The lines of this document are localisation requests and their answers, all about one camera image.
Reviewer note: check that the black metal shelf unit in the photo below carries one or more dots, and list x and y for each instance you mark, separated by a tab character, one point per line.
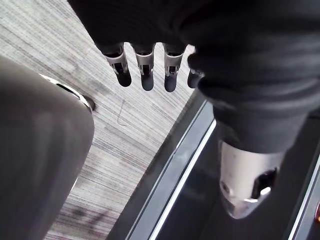
190	180

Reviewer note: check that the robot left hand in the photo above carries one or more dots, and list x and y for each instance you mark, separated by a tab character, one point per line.
225	62

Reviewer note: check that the silver robot leg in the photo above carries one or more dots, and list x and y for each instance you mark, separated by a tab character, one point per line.
37	150

